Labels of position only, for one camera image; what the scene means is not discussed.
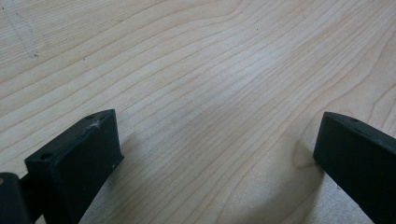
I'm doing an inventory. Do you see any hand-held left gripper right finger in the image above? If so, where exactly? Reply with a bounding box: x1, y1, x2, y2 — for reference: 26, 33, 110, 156
313, 111, 396, 224

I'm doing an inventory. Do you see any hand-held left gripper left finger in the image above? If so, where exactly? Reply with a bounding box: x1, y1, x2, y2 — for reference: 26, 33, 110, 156
24, 108, 125, 224

